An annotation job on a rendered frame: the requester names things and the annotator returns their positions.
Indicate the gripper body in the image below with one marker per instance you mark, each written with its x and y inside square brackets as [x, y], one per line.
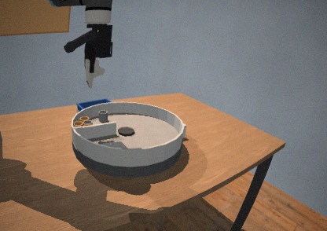
[101, 45]

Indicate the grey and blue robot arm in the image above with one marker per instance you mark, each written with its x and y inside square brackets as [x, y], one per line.
[97, 12]

